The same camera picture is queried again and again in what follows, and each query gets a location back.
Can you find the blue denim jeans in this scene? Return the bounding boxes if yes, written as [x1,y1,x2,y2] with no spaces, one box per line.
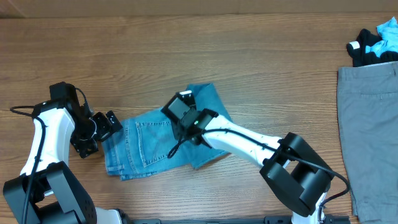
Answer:
[101,82,233,182]

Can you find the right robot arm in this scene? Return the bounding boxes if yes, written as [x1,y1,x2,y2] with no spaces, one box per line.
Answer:
[161,91,334,223]

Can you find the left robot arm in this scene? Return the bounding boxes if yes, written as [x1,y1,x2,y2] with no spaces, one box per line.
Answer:
[3,82,130,224]

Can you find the black garment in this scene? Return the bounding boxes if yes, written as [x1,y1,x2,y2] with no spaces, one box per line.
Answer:
[346,29,397,67]

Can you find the grey trousers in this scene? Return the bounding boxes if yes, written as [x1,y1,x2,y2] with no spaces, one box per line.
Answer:
[337,62,397,223]

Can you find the light blue cloth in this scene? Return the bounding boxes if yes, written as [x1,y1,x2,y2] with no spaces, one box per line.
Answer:
[365,17,397,58]

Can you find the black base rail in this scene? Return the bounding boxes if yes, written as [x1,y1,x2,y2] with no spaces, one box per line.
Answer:
[124,214,352,224]

